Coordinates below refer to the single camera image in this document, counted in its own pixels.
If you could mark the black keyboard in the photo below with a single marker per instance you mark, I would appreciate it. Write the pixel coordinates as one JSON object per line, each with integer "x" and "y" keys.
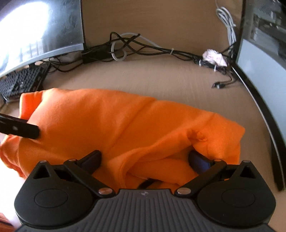
{"x": 27, "y": 80}

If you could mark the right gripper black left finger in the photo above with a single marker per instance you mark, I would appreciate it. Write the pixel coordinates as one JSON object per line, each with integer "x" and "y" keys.
{"x": 83, "y": 170}

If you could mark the crumpled white paper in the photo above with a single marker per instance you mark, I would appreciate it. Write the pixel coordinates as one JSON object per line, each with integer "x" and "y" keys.
{"x": 214, "y": 58}

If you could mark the left curved monitor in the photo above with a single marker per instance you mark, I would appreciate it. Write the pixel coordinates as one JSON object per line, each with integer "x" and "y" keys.
{"x": 36, "y": 30}

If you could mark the orange garment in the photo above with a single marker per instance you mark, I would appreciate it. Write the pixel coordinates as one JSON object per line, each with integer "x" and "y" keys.
{"x": 140, "y": 137}

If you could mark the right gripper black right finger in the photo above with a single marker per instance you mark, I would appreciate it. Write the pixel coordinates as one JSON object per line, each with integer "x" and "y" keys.
{"x": 206, "y": 169}

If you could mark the right computer monitor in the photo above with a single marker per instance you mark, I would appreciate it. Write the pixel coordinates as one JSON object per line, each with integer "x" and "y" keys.
{"x": 260, "y": 64}

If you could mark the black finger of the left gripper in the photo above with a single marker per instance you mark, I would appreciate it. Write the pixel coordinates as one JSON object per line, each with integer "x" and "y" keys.
{"x": 19, "y": 127}

